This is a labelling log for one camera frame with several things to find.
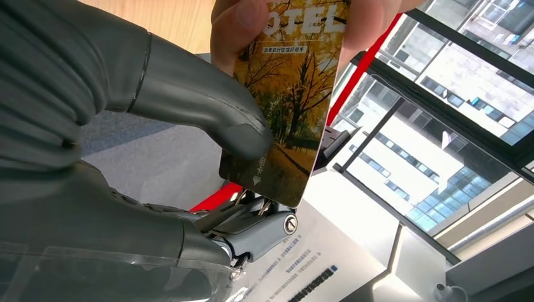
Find clear plastic film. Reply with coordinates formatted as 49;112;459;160
0;242;247;302

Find black framed glass window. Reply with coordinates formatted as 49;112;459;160
329;0;534;267

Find white ceiling camera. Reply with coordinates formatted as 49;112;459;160
433;282;470;302

